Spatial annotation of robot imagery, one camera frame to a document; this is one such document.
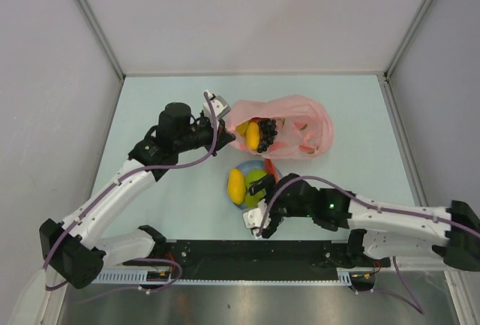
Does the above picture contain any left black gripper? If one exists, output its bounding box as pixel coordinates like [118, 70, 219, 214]
[174, 113, 235, 156]

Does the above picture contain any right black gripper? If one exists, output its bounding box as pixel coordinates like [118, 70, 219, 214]
[249, 175, 312, 239]

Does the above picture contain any green fake fruit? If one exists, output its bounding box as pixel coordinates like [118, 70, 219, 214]
[243, 169, 269, 209]

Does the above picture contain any red fake watermelon slice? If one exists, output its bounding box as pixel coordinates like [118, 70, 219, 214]
[264, 158, 279, 182]

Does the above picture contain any yellow fake mango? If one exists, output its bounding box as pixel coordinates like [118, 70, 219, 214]
[227, 168, 246, 205]

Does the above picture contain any pink plastic bag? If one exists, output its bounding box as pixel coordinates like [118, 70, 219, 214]
[226, 95, 335, 160]

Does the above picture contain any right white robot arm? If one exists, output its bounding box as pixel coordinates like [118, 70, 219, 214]
[244, 173, 479, 272]

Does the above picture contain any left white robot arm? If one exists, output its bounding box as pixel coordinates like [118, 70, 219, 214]
[39, 94, 236, 289]

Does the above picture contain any yellow fake lemon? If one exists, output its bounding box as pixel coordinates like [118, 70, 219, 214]
[235, 121, 261, 151]

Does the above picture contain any black fake grape bunch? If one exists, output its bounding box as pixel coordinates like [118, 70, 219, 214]
[257, 119, 278, 153]

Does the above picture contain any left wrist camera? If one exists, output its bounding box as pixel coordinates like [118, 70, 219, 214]
[203, 90, 231, 120]

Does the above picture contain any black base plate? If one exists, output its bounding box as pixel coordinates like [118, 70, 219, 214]
[124, 240, 391, 278]

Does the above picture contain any white cable duct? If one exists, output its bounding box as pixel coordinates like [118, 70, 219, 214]
[92, 269, 373, 288]

